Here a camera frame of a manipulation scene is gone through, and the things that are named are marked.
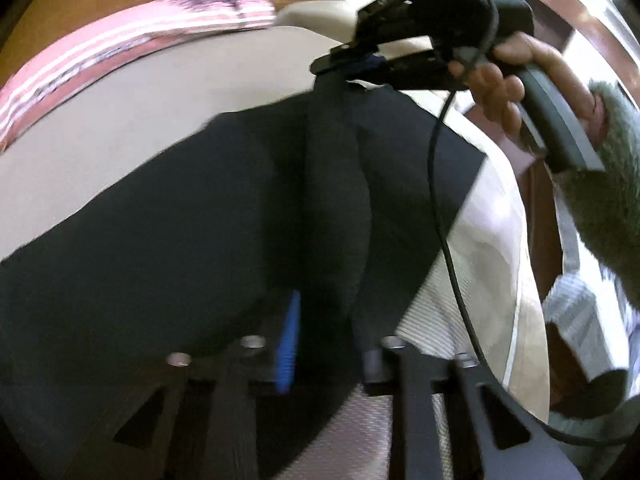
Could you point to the cream bed sheet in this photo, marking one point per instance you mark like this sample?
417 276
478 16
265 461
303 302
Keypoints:
525 310

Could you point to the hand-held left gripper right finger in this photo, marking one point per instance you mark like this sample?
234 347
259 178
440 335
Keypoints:
415 410

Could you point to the person's striped white shirt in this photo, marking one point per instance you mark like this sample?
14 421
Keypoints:
580 310

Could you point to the pink striped blanket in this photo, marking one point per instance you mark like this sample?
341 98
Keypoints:
100 50

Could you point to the brown wooden door frame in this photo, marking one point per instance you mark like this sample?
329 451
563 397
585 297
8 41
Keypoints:
565 5

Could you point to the person's right hand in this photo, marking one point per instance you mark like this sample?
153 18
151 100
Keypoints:
492 85

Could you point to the black pants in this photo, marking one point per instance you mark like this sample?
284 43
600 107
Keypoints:
175 235

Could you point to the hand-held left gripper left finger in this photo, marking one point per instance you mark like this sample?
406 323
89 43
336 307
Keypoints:
289 345

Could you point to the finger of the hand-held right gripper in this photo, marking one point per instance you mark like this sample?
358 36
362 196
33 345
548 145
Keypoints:
425 74
345 57

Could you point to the person's right forearm green sleeve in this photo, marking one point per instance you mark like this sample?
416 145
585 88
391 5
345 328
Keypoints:
610 200

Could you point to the beige woven bed mat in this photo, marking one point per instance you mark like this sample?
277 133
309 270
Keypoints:
150 100

